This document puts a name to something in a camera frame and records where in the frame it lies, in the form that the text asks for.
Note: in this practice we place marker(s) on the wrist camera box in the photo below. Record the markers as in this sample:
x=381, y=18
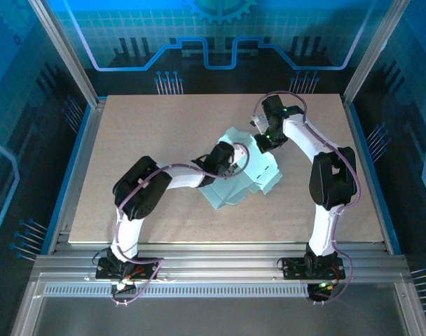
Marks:
x=259, y=121
x=239, y=155

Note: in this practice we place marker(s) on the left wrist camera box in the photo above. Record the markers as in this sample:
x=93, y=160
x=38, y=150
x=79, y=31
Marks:
x=239, y=155

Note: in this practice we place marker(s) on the light teal paper box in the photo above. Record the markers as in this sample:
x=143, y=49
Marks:
x=234, y=192

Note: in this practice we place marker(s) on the aluminium frame cross rail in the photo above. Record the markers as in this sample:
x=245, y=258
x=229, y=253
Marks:
x=216, y=262

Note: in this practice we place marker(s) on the grey metal lower shelf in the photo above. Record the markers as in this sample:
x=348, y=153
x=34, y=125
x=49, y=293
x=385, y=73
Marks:
x=216, y=315

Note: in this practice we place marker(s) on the aluminium frame post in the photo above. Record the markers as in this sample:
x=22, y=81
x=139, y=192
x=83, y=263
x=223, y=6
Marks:
x=66, y=52
x=374, y=52

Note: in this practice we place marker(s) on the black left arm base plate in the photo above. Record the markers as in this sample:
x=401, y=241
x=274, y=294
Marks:
x=102, y=273

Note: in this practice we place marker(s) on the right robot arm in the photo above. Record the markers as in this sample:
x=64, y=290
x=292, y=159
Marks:
x=334, y=182

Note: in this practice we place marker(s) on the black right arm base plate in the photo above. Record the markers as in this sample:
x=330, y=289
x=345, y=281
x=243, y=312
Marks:
x=293, y=269

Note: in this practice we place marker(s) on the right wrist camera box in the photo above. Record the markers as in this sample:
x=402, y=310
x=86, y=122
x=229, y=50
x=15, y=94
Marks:
x=259, y=121

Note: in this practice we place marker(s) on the aluminium frame side rail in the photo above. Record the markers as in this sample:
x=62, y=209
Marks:
x=80, y=168
x=384, y=234

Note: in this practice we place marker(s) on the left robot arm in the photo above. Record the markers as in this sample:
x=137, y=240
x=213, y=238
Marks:
x=143, y=189

